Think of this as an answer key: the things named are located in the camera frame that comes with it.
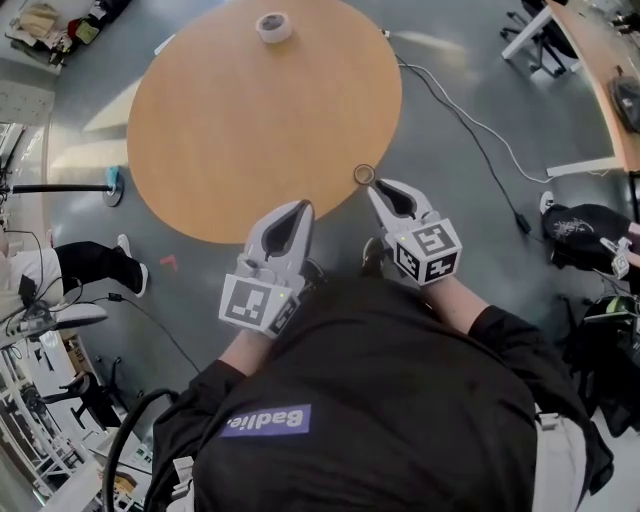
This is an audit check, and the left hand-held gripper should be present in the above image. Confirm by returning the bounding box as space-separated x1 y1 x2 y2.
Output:
218 199 316 340

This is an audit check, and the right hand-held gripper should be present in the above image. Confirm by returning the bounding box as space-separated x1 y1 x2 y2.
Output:
367 178 462 288

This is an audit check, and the white tape roll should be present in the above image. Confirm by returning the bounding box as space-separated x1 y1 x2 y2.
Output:
254 10 294 45

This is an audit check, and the person's right forearm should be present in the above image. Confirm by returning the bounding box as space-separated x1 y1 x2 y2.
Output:
424 272 491 336

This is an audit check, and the person's left forearm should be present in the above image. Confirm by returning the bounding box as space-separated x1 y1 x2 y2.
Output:
217 327 274 379

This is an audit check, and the person's left shoe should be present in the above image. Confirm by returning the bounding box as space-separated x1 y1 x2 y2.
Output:
299 257 329 296

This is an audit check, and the person's shoe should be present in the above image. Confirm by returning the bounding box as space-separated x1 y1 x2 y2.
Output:
299 257 329 296
360 236 390 277

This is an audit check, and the person's right shoe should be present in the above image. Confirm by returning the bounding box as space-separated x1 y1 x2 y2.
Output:
360 236 390 277

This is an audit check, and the round wooden table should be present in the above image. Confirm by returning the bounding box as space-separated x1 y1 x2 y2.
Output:
126 0 404 245

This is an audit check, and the black coat stand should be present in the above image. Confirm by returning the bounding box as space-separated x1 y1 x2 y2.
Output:
0 167 126 209

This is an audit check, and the person's black shirt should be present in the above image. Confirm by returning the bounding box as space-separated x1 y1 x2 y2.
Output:
149 277 616 512

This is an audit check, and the white office chair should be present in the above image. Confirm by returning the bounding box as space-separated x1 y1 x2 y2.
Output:
0 299 109 351

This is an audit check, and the black office chair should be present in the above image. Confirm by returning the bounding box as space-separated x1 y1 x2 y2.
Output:
501 0 584 79

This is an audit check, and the wooden desk with white legs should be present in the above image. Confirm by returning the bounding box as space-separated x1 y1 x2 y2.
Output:
501 0 640 177

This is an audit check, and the black bag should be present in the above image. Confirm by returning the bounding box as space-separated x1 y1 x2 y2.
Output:
607 69 640 134

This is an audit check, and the black swivel chair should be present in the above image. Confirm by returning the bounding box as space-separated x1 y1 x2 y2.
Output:
564 294 640 439

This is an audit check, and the grey locker cabinet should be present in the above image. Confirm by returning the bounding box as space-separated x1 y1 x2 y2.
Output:
0 79 56 126

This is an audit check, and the clothes rack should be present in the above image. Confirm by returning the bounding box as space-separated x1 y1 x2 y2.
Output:
4 0 134 66

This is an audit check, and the white cable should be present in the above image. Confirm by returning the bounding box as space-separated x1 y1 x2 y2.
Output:
384 29 621 184

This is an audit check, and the black power cable with adapter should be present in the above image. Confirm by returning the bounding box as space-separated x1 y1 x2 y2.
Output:
394 53 534 234

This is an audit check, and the black thick hose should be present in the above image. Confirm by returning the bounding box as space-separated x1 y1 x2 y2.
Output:
101 388 180 512

